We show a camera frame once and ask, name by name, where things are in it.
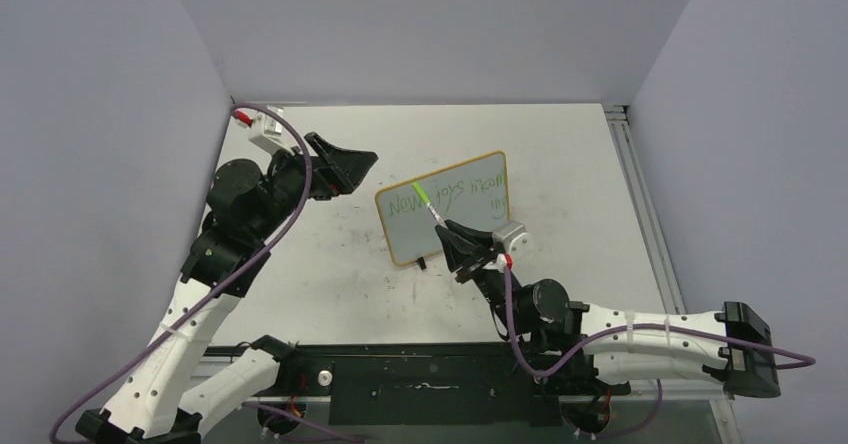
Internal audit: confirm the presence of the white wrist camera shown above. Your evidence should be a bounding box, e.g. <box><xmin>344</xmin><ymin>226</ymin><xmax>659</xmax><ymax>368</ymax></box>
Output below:
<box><xmin>231</xmin><ymin>107</ymin><xmax>284</xmax><ymax>155</ymax></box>
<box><xmin>492</xmin><ymin>220</ymin><xmax>533</xmax><ymax>260</ymax></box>

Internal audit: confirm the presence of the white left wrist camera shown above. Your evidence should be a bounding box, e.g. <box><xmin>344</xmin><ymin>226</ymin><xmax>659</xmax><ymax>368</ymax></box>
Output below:
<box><xmin>231</xmin><ymin>107</ymin><xmax>284</xmax><ymax>155</ymax></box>

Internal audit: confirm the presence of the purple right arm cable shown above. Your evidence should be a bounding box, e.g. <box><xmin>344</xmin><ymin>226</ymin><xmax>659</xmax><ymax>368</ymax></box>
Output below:
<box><xmin>500</xmin><ymin>258</ymin><xmax>817</xmax><ymax>441</ymax></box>

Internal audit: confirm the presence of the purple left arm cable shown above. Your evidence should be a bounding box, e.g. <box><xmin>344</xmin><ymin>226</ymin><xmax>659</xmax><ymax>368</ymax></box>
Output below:
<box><xmin>49</xmin><ymin>103</ymin><xmax>366</xmax><ymax>444</ymax></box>

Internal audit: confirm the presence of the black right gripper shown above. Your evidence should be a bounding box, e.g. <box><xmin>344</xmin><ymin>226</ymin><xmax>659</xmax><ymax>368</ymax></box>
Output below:
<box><xmin>437</xmin><ymin>220</ymin><xmax>529</xmax><ymax>336</ymax></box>

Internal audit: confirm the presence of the yellow framed whiteboard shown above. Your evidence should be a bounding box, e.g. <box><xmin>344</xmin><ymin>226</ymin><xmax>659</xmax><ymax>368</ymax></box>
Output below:
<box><xmin>375</xmin><ymin>150</ymin><xmax>511</xmax><ymax>267</ymax></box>

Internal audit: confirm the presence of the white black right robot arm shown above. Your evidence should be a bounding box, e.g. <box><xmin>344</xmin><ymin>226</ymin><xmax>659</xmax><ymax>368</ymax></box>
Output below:
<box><xmin>434</xmin><ymin>220</ymin><xmax>781</xmax><ymax>398</ymax></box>

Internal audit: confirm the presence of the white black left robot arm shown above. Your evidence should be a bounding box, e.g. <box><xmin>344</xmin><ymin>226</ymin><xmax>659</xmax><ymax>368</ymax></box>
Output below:
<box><xmin>75</xmin><ymin>132</ymin><xmax>378</xmax><ymax>443</ymax></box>

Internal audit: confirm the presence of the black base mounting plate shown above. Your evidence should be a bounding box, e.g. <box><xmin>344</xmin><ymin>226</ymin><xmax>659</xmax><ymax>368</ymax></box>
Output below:
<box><xmin>259</xmin><ymin>342</ymin><xmax>631</xmax><ymax>426</ymax></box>

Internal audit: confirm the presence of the aluminium rail frame right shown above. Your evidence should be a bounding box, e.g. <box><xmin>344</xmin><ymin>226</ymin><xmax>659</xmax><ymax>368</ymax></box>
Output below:
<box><xmin>603</xmin><ymin>105</ymin><xmax>687</xmax><ymax>314</ymax></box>

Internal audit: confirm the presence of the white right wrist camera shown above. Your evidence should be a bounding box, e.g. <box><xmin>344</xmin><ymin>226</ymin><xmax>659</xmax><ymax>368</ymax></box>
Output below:
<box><xmin>492</xmin><ymin>220</ymin><xmax>533</xmax><ymax>260</ymax></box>

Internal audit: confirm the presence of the green marker cap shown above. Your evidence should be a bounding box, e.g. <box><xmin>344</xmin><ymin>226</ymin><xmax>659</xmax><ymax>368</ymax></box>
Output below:
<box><xmin>412</xmin><ymin>181</ymin><xmax>431</xmax><ymax>206</ymax></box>

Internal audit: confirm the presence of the green white marker pen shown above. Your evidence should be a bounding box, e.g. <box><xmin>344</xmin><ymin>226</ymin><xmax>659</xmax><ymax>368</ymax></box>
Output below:
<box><xmin>423</xmin><ymin>202</ymin><xmax>447</xmax><ymax>228</ymax></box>

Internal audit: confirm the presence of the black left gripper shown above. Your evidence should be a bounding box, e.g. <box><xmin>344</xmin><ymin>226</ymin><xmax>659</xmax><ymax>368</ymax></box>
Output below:
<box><xmin>250</xmin><ymin>132</ymin><xmax>376</xmax><ymax>241</ymax></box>

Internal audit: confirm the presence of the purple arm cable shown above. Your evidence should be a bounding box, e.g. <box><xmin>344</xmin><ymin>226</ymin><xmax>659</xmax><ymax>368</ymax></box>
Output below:
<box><xmin>500</xmin><ymin>258</ymin><xmax>817</xmax><ymax>441</ymax></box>
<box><xmin>49</xmin><ymin>103</ymin><xmax>366</xmax><ymax>444</ymax></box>

